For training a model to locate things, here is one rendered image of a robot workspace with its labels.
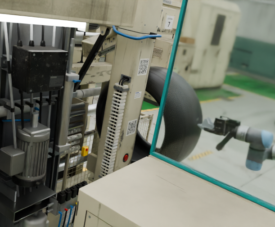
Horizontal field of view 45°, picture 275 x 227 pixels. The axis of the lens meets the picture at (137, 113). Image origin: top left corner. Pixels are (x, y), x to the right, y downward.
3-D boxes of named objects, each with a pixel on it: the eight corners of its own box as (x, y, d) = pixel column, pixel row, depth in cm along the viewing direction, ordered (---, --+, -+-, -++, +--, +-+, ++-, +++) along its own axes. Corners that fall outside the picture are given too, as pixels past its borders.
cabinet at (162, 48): (157, 107, 647) (171, 43, 609) (136, 97, 682) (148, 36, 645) (184, 103, 713) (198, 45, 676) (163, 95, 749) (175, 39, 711)
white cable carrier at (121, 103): (106, 183, 156) (123, 86, 142) (98, 179, 159) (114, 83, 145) (112, 180, 160) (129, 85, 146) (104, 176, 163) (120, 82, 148)
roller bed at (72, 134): (56, 159, 181) (63, 107, 172) (38, 149, 188) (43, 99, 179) (82, 150, 197) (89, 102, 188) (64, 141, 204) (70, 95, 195)
